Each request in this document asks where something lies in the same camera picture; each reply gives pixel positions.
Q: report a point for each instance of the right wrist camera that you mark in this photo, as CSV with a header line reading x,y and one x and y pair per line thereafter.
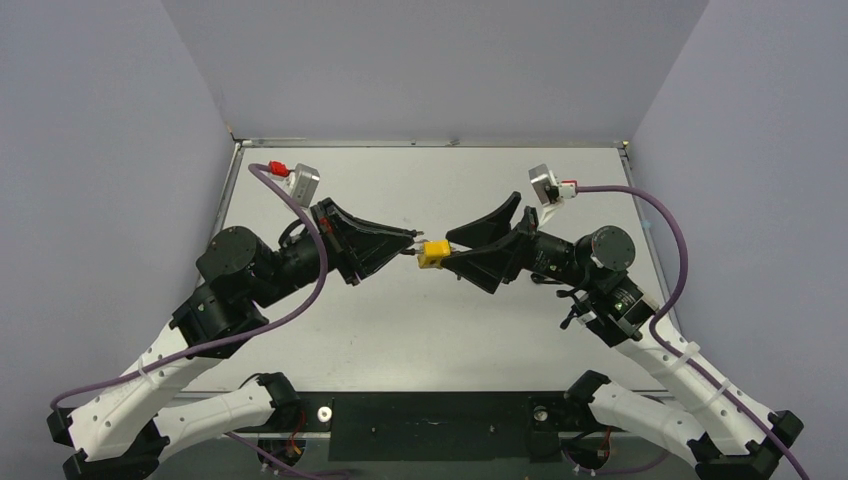
x,y
551,191

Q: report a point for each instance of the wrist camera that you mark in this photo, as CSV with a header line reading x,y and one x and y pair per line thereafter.
x,y
551,191
301,184

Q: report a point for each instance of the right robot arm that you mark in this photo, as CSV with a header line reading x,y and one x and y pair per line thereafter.
x,y
713,425

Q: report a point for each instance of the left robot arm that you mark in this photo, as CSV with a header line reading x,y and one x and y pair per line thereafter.
x,y
129,429

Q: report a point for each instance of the yellow padlock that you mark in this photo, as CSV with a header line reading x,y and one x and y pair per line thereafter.
x,y
429,254

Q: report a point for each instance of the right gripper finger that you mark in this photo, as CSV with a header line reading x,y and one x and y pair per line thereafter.
x,y
488,228
486,267

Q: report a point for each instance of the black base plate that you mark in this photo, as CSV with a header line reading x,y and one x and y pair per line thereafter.
x,y
438,426

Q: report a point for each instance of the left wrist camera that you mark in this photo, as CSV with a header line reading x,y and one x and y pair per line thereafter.
x,y
301,184

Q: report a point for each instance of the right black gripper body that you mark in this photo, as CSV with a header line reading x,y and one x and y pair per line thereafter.
x,y
523,240

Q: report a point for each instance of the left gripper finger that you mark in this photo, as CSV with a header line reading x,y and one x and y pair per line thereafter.
x,y
349,224
365,256

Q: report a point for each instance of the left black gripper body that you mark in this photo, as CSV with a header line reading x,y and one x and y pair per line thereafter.
x,y
335,240

